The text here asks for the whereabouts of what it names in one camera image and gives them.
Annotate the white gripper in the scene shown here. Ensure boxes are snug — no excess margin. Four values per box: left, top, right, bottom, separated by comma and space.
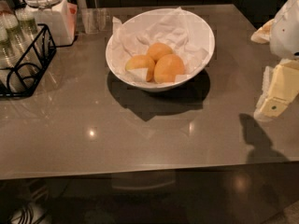
250, 0, 299, 121

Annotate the orange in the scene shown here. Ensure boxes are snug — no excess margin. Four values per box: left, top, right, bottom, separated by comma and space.
154, 54, 185, 83
147, 42, 173, 63
125, 55, 155, 82

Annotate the white ceramic bowl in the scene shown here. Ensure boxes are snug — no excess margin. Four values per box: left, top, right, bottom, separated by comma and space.
106, 7, 215, 92

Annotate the white paper liner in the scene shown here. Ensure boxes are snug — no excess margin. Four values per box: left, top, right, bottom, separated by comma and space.
106, 7, 215, 92

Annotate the clear drinking glass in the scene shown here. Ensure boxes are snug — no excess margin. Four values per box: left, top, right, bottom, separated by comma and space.
81, 8, 109, 34

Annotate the white lidded ceramic jar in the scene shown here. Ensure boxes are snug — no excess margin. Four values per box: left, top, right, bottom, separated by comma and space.
24, 0, 78, 47

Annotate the clear plastic cup stack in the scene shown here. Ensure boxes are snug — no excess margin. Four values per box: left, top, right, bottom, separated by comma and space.
0, 13, 23, 70

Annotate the black wire cup rack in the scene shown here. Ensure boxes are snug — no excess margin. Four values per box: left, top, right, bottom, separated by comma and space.
0, 23, 58, 98

